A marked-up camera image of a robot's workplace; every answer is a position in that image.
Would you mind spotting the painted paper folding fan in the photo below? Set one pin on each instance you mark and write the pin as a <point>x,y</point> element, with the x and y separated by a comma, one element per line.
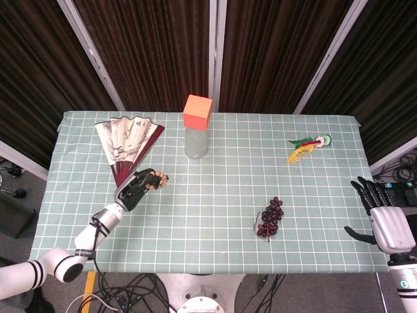
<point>127,140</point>

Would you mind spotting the grey aluminium partition post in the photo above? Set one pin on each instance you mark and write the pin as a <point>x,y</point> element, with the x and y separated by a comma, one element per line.
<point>329,58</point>
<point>91,55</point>
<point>216,55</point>

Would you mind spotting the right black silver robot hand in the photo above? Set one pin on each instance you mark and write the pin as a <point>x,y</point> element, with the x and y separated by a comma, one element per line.
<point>392,229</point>

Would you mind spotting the yellow floor tape strip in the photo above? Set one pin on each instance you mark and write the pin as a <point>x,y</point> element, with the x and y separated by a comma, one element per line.
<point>89,287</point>

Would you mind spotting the black box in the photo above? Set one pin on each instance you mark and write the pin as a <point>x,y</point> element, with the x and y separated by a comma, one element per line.
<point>16,215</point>

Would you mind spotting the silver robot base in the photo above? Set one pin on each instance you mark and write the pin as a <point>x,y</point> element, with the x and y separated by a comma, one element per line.
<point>200,293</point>

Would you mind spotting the dark red grape bunch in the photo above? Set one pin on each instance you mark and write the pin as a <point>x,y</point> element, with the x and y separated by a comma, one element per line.
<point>272,213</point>

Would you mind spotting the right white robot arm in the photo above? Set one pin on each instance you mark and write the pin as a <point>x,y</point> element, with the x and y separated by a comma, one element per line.
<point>407,283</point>

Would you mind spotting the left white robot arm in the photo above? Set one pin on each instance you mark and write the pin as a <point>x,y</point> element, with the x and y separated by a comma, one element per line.
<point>84,236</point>

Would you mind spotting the colourful feather tassel ornament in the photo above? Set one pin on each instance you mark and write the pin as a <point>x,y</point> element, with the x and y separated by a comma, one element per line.
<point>301,151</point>

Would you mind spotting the black device with green lights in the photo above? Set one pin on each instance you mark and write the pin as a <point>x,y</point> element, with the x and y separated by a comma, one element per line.
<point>405,194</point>

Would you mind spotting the green white checked tablecloth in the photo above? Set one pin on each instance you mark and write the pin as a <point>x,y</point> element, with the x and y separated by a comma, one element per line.
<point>211,182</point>

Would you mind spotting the grey aluminium partition rail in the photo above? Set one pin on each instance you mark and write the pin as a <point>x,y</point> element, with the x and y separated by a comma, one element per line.
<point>394,153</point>
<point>23,161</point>

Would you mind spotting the dark brown pleated curtain panel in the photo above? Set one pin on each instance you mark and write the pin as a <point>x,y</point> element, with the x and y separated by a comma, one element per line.
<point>277,52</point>
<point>39,81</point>
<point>150,52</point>
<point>384,81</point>

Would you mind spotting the orange cube block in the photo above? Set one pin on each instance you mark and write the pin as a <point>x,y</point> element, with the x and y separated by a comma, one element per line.
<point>197,112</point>

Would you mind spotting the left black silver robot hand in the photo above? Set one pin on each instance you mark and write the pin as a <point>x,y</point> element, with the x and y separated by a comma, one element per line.
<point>130,194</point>

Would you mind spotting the black chair base with casters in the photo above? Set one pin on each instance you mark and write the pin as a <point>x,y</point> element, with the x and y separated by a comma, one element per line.
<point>14,171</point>

